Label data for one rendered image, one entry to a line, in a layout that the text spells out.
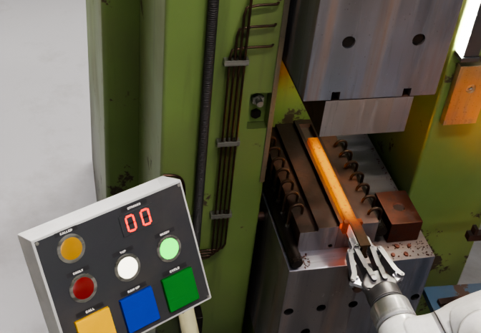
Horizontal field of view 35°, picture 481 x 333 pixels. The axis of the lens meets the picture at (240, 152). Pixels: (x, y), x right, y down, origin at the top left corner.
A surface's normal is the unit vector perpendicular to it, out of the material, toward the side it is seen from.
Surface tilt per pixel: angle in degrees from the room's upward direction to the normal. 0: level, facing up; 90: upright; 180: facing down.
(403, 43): 90
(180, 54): 90
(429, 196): 90
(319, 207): 0
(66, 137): 0
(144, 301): 60
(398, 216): 0
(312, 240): 90
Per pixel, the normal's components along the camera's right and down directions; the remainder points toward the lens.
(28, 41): 0.09, -0.78
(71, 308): 0.57, 0.07
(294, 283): 0.22, 0.62
